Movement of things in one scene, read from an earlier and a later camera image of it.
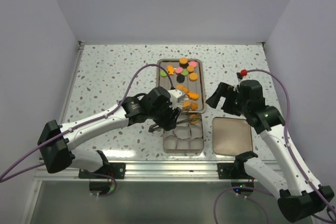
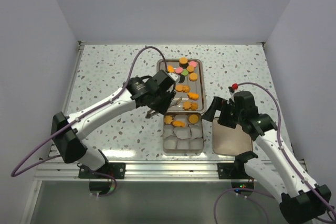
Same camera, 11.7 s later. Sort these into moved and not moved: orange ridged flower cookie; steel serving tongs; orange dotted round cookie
Moved: steel serving tongs
Not moved: orange ridged flower cookie; orange dotted round cookie
